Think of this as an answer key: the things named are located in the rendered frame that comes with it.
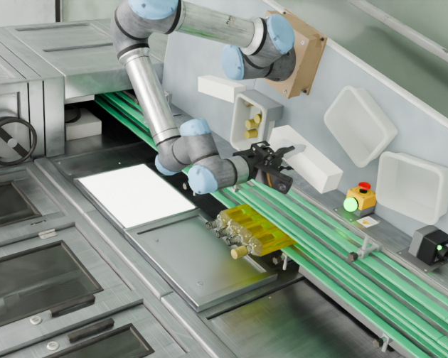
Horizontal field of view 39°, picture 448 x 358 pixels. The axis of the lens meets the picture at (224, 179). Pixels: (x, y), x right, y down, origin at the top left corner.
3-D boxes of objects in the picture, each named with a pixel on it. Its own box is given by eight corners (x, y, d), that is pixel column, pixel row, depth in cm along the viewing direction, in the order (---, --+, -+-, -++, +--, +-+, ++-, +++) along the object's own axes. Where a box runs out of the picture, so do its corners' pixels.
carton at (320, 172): (288, 124, 186) (272, 128, 182) (343, 171, 172) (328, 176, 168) (282, 141, 189) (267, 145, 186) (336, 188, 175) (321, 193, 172)
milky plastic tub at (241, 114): (245, 140, 252) (228, 144, 247) (253, 88, 241) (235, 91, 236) (274, 159, 241) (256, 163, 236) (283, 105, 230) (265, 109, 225)
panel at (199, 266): (144, 167, 278) (72, 184, 259) (144, 161, 276) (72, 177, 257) (276, 280, 218) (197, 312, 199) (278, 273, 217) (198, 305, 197)
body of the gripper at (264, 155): (267, 138, 176) (233, 147, 169) (286, 156, 171) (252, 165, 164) (261, 160, 180) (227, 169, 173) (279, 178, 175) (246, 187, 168)
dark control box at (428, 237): (424, 244, 192) (407, 252, 188) (432, 222, 189) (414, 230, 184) (446, 258, 187) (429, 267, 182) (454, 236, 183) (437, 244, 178)
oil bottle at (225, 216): (259, 210, 234) (213, 225, 222) (261, 197, 231) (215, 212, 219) (269, 217, 230) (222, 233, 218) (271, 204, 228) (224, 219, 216)
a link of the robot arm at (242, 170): (240, 169, 161) (233, 193, 166) (254, 165, 164) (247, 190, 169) (223, 153, 166) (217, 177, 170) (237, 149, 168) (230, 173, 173)
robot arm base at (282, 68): (273, 28, 212) (252, 28, 206) (301, 50, 204) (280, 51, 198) (259, 67, 221) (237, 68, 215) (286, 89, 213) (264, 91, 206)
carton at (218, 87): (210, 74, 263) (198, 76, 259) (246, 85, 245) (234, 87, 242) (210, 89, 265) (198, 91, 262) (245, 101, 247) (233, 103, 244)
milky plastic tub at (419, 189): (398, 144, 194) (380, 149, 189) (462, 165, 177) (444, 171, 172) (392, 195, 200) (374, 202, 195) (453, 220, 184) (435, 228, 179)
